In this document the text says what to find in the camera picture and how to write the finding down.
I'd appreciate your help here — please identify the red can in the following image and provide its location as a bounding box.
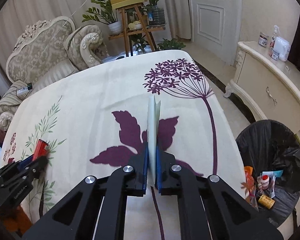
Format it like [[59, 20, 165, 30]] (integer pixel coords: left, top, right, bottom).
[[32, 139, 49, 161]]

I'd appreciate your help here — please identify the orange printed wrapper bag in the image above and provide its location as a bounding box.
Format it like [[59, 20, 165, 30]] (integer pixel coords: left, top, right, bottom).
[[242, 166, 258, 211]]

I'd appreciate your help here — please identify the yellow bottle black cap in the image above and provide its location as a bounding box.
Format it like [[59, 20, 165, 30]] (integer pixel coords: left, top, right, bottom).
[[257, 194, 275, 210]]

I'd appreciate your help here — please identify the white bottle red cap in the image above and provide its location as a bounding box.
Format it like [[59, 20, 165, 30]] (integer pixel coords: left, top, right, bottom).
[[260, 175, 270, 190]]

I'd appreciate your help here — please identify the teal white tube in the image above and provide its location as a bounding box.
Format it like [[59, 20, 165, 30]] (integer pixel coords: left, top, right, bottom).
[[261, 170, 283, 178]]

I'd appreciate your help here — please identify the white paper envelope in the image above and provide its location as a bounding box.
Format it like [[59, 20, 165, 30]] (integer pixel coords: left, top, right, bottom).
[[147, 95, 161, 186]]

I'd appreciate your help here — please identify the red white snack packet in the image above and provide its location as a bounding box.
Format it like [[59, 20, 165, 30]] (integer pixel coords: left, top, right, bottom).
[[268, 175, 276, 199]]

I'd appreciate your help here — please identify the black lined trash bin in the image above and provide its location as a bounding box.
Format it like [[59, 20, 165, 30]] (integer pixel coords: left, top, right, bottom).
[[236, 120, 300, 227]]

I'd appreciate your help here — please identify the white power strip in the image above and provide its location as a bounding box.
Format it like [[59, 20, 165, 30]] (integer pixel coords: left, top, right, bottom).
[[16, 83, 33, 96]]

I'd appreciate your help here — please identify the floral cream tablecloth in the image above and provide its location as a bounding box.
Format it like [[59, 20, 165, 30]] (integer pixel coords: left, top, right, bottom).
[[0, 50, 245, 239]]

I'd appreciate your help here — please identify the cream ornate sofa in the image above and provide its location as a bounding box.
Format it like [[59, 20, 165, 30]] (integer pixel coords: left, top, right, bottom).
[[0, 16, 109, 131]]

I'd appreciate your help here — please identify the cream tv cabinet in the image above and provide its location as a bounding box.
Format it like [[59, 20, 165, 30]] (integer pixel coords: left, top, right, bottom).
[[224, 41, 300, 133]]

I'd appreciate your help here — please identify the small white tin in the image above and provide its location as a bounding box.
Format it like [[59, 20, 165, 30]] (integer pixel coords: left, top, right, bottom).
[[271, 51, 280, 61]]

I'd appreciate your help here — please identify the small floor plant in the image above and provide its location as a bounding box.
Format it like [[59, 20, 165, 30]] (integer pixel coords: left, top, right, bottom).
[[158, 38, 186, 50]]

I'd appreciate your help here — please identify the potted plant white pot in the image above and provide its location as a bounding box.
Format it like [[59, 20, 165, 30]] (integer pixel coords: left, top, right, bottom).
[[82, 0, 123, 35]]

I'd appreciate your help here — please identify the small dark jar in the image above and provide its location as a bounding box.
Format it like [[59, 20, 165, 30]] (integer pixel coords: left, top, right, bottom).
[[258, 32, 269, 48]]

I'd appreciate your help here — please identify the white detergent bottle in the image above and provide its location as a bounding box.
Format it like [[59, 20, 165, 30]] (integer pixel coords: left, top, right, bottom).
[[273, 37, 290, 62]]

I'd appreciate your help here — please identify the wooden plant stand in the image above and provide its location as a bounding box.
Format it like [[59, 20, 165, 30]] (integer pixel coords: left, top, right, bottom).
[[108, 3, 165, 56]]

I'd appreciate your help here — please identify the tall plant glass vase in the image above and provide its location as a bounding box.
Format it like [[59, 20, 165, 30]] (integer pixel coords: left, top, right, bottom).
[[146, 0, 166, 27]]

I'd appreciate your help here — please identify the white panel door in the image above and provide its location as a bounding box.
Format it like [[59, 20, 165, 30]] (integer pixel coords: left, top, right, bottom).
[[189, 0, 242, 64]]

